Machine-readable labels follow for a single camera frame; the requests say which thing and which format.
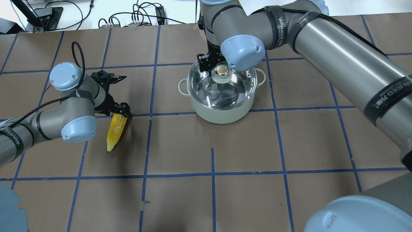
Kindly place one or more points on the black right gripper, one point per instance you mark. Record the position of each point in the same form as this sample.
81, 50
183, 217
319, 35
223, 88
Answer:
204, 62

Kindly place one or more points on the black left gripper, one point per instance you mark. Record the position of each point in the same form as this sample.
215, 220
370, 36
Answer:
108, 103

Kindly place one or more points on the yellow corn cob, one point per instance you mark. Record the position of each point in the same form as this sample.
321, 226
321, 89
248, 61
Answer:
116, 127

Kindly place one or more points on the glass pot lid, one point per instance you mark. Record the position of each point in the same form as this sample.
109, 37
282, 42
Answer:
225, 89

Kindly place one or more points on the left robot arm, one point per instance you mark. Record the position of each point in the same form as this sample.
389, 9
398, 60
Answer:
82, 96

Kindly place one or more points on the grey-green cooking pot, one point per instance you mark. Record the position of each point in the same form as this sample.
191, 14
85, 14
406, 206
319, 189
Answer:
223, 116

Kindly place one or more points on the black power adapter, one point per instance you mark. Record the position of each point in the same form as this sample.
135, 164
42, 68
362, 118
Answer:
160, 15

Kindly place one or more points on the black monitor stand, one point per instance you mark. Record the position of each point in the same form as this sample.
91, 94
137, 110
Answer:
39, 19

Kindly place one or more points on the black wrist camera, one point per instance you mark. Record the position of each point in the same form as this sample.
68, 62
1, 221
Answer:
107, 78

